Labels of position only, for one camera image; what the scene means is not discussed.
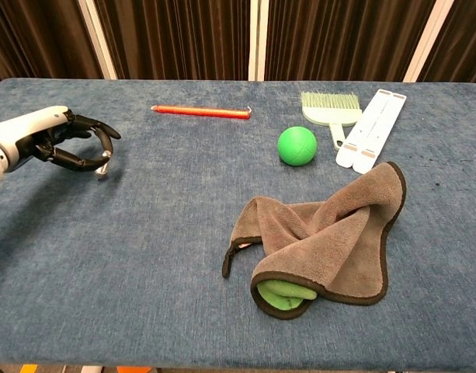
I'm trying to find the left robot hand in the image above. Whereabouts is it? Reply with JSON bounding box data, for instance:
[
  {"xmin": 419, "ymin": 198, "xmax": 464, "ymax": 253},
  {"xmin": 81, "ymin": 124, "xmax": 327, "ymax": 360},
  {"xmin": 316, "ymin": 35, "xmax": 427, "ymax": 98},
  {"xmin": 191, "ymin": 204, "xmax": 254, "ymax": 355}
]
[{"xmin": 0, "ymin": 105, "xmax": 122, "ymax": 173}]

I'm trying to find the silver metal bolt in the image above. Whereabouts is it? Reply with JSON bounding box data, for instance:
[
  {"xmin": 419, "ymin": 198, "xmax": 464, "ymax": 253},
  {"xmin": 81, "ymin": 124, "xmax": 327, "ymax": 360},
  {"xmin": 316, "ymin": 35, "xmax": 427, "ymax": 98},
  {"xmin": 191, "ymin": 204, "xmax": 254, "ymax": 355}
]
[{"xmin": 95, "ymin": 150, "xmax": 113, "ymax": 181}]

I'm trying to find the light green hand brush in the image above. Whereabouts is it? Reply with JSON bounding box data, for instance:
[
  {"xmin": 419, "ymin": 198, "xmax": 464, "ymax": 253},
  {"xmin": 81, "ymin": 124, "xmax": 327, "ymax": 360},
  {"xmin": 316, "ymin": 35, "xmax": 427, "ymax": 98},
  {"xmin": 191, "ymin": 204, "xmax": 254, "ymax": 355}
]
[{"xmin": 301, "ymin": 90, "xmax": 363, "ymax": 152}]

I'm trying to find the orange red pencil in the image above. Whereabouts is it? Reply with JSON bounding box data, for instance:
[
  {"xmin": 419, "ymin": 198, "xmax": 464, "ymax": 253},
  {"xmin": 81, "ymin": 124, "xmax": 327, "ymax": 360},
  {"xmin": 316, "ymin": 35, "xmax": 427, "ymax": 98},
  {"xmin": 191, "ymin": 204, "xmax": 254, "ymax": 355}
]
[{"xmin": 150, "ymin": 104, "xmax": 252, "ymax": 120}]

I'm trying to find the dark brown curtain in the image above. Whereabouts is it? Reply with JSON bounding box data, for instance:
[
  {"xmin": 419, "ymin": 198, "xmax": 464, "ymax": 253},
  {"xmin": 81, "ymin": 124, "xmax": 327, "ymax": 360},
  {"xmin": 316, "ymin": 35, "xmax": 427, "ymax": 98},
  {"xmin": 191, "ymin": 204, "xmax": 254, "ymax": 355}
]
[{"xmin": 0, "ymin": 0, "xmax": 476, "ymax": 89}]

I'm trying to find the green ball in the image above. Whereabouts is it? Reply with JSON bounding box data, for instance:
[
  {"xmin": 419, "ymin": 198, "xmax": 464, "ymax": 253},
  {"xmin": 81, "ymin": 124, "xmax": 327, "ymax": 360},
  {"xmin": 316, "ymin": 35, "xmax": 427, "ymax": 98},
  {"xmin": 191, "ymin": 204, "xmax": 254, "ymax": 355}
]
[{"xmin": 276, "ymin": 125, "xmax": 318, "ymax": 167}]

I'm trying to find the brown and green microfiber cloth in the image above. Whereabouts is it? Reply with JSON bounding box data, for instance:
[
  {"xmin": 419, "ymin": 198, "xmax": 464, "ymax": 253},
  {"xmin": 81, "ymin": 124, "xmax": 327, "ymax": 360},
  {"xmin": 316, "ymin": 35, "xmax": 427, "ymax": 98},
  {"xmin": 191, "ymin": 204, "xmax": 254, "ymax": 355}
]
[{"xmin": 221, "ymin": 161, "xmax": 408, "ymax": 321}]

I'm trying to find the white frame post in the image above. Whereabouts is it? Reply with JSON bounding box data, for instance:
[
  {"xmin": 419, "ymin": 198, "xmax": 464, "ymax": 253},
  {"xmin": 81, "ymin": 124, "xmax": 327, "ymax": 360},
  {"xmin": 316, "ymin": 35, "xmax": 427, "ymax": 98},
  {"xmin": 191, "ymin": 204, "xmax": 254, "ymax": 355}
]
[
  {"xmin": 248, "ymin": 0, "xmax": 270, "ymax": 82},
  {"xmin": 402, "ymin": 0, "xmax": 456, "ymax": 83},
  {"xmin": 77, "ymin": 0, "xmax": 119, "ymax": 81}
]

